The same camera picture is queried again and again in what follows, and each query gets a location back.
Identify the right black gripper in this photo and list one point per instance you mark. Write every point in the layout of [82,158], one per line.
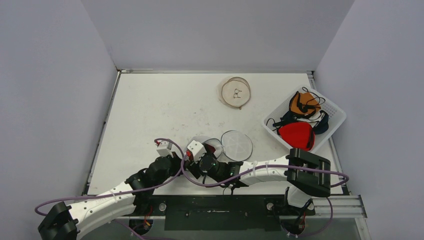
[192,163]

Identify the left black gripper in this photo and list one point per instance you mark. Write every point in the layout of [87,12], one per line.
[176,161]

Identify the blue-trim mesh laundry bag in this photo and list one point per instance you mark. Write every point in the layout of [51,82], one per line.
[233,145]

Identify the maroon satin bra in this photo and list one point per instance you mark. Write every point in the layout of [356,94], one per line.
[210,149]

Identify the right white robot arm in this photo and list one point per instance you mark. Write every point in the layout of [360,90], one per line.
[307,173]

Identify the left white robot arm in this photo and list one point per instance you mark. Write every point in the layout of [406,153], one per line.
[74,221]

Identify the navy blue bra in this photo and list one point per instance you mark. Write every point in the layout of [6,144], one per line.
[318,121]

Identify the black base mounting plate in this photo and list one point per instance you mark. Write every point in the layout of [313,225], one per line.
[220,212]

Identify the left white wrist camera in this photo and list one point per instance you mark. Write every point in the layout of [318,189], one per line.
[164,148]

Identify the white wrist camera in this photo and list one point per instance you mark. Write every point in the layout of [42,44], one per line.
[195,151]
[164,148]

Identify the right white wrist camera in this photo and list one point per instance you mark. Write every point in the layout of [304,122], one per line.
[195,151]

